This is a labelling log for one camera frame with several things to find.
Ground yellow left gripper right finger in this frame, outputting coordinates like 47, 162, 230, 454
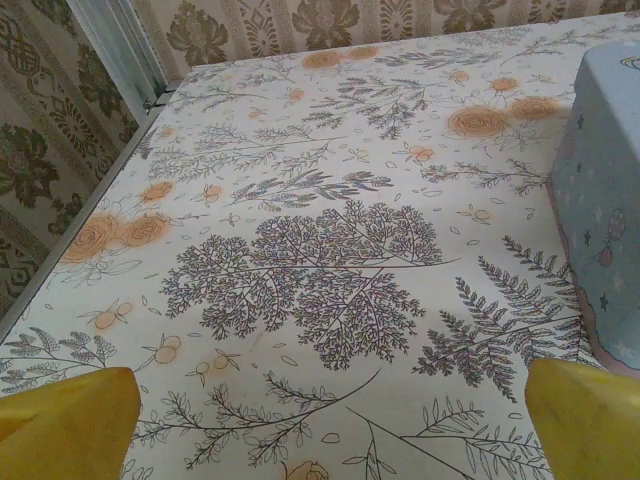
528, 357, 640, 480

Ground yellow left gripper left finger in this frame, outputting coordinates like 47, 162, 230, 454
0, 366, 143, 480

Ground floral print tablecloth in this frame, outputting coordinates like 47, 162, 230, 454
0, 9, 640, 480

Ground aluminium frame post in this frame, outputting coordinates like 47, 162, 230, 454
64, 0, 170, 104

